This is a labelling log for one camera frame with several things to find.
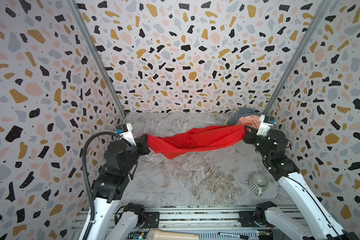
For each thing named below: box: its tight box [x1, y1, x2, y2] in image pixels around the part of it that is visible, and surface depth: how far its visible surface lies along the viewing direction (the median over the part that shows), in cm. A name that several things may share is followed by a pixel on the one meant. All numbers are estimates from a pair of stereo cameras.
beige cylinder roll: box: [147, 229, 200, 240], surface depth 69 cm
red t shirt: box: [142, 124, 246, 160], surface depth 79 cm
